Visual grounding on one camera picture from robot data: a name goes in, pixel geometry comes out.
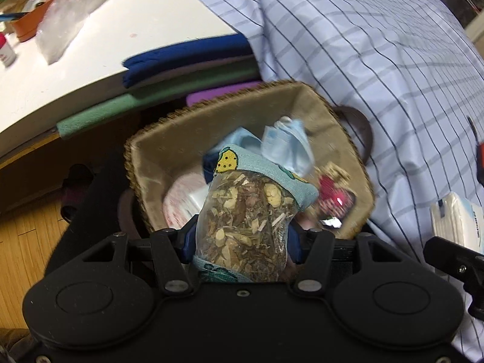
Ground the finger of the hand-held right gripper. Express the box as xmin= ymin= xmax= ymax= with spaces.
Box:
xmin=423 ymin=236 xmax=484 ymax=318

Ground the dark slipper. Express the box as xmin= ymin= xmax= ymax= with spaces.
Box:
xmin=60 ymin=164 xmax=93 ymax=222

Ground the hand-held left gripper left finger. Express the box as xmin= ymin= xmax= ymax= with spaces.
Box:
xmin=79 ymin=222 xmax=199 ymax=299

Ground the woven basket with fabric lining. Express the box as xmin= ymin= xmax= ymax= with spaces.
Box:
xmin=117 ymin=79 xmax=377 ymax=240

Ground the herb sachet with blue fabric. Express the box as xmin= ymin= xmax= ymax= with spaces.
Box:
xmin=193 ymin=144 xmax=319 ymax=284

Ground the blue pleated face mask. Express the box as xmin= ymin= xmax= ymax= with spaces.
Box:
xmin=261 ymin=118 xmax=314 ymax=176

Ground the red patterned pouch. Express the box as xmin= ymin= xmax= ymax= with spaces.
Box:
xmin=316 ymin=162 xmax=358 ymax=231

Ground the red-capped white bottle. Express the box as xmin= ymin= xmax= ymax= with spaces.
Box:
xmin=0 ymin=32 xmax=18 ymax=68

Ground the blue checked tablecloth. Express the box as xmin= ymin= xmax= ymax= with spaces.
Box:
xmin=162 ymin=0 xmax=484 ymax=356

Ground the light blue cloth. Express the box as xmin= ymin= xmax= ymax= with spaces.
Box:
xmin=219 ymin=128 xmax=262 ymax=152

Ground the clear plastic bag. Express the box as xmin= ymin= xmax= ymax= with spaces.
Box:
xmin=36 ymin=0 xmax=110 ymax=63

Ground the orange tray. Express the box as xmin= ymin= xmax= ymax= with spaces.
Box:
xmin=9 ymin=0 xmax=70 ymax=43

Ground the white tissue pack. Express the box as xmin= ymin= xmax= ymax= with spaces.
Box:
xmin=430 ymin=192 xmax=484 ymax=254

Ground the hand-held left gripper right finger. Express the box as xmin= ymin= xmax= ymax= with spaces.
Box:
xmin=288 ymin=222 xmax=407 ymax=296

